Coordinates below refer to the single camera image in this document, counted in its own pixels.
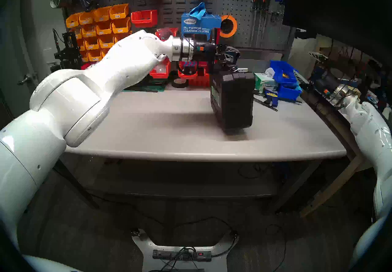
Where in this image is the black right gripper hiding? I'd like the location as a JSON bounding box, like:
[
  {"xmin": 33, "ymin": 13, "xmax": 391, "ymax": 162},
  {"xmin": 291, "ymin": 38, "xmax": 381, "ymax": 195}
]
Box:
[{"xmin": 293, "ymin": 51, "xmax": 345, "ymax": 103}]

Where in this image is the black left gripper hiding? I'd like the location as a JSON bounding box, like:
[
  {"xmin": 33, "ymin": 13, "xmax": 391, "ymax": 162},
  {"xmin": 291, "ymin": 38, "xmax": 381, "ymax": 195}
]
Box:
[{"xmin": 194, "ymin": 37, "xmax": 241, "ymax": 71}]

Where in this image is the black plastic tool box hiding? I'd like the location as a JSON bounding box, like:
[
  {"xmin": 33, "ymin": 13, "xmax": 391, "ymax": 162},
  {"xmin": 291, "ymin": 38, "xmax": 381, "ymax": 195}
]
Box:
[{"xmin": 210, "ymin": 66, "xmax": 256, "ymax": 131}]

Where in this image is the blue cleaning cloths box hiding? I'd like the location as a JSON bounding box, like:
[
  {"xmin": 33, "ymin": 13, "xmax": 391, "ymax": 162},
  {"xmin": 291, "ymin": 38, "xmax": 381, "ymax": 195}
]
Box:
[{"xmin": 181, "ymin": 12, "xmax": 222, "ymax": 38}]

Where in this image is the green white Kimtech tissue box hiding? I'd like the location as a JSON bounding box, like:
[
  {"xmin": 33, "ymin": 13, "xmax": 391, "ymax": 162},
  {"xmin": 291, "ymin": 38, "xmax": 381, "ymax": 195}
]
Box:
[{"xmin": 254, "ymin": 72, "xmax": 278, "ymax": 92}]

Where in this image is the large blue plastic bin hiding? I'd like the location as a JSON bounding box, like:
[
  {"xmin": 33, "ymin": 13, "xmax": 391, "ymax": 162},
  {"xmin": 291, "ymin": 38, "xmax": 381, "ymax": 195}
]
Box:
[{"xmin": 270, "ymin": 60, "xmax": 300, "ymax": 86}]

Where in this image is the orange tape roll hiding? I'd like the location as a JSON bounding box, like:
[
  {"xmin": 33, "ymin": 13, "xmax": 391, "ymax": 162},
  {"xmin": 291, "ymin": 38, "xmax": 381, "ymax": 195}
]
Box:
[{"xmin": 220, "ymin": 15, "xmax": 238, "ymax": 38}]

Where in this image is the blue Irwin bar clamp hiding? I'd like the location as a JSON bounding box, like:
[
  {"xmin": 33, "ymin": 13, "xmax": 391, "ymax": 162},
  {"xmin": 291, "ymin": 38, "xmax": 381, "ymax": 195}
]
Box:
[{"xmin": 254, "ymin": 89, "xmax": 303, "ymax": 112}]

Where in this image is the blue microfiber cloth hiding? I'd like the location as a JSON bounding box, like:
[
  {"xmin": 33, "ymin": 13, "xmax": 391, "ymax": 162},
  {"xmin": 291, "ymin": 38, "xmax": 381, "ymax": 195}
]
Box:
[{"xmin": 189, "ymin": 2, "xmax": 207, "ymax": 21}]

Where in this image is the maroon plastic bag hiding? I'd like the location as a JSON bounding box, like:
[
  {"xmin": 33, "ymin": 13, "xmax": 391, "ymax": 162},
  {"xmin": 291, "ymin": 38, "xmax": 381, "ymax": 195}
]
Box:
[{"xmin": 157, "ymin": 27, "xmax": 174, "ymax": 40}]

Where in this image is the dark grey pegboard panel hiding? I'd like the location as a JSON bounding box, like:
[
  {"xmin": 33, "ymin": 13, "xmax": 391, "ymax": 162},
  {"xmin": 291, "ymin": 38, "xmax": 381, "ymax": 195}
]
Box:
[{"xmin": 63, "ymin": 0, "xmax": 296, "ymax": 54}]

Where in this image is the green cutting mat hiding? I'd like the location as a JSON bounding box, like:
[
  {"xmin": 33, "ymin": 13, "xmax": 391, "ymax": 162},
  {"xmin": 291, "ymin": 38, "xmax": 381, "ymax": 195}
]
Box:
[{"xmin": 122, "ymin": 83, "xmax": 167, "ymax": 93}]

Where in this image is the wooden side table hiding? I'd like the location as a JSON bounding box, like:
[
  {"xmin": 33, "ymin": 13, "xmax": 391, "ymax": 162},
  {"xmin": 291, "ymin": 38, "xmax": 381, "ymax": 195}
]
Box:
[{"xmin": 299, "ymin": 91, "xmax": 377, "ymax": 217}]

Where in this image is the black metal fixture stand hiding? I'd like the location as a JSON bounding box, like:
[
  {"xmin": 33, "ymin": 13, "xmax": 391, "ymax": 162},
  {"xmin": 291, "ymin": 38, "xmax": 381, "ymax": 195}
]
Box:
[{"xmin": 53, "ymin": 29, "xmax": 81, "ymax": 71}]

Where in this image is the black power strip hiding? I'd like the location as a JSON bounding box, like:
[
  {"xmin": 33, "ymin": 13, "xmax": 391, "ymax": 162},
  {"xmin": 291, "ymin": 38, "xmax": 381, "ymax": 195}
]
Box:
[{"xmin": 152, "ymin": 249, "xmax": 212, "ymax": 262}]

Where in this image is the silver door lever handle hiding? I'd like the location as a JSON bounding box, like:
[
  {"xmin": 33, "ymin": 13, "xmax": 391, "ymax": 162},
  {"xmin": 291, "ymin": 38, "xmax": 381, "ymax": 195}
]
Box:
[{"xmin": 17, "ymin": 72, "xmax": 38, "ymax": 86}]

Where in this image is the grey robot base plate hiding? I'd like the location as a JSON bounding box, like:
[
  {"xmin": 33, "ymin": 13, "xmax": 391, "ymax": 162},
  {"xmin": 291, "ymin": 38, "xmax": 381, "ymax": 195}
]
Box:
[{"xmin": 131, "ymin": 228, "xmax": 239, "ymax": 272}]

